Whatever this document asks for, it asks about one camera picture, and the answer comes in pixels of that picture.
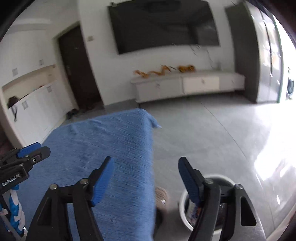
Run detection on blue fuzzy table cloth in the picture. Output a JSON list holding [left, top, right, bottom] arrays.
[[18, 108, 158, 240]]

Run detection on washing machine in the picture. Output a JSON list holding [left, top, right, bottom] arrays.
[[286, 78, 295, 99]]

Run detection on golden tiger figurine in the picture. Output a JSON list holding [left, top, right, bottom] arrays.
[[177, 65, 196, 73]]

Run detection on black handbag with strap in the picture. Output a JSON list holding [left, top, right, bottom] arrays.
[[8, 96, 20, 122]]

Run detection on white upper wall cabinets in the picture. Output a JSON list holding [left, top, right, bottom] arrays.
[[1, 30, 54, 86]]

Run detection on dark brown entrance door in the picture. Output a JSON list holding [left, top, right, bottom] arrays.
[[58, 26, 102, 110]]

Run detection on white lower shoe cabinet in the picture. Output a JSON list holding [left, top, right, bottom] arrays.
[[8, 80, 73, 146]]

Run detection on dark shoes by door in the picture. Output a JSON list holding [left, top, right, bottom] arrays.
[[66, 108, 79, 120]]

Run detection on white television cables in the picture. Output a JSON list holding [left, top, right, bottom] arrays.
[[189, 44, 221, 70]]

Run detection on white low tv cabinet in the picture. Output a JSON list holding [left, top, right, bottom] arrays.
[[131, 71, 245, 103]]

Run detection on large black wall television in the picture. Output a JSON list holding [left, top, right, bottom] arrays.
[[107, 1, 220, 54]]

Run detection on golden dragon figurine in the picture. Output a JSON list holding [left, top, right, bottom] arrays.
[[133, 65, 171, 78]]

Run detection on dark grey glass display cabinet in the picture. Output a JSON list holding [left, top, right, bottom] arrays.
[[225, 1, 283, 103]]

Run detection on beige wall switch plate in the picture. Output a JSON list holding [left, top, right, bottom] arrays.
[[87, 36, 94, 42]]

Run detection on white round trash bin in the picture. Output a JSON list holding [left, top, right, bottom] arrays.
[[178, 173, 235, 238]]

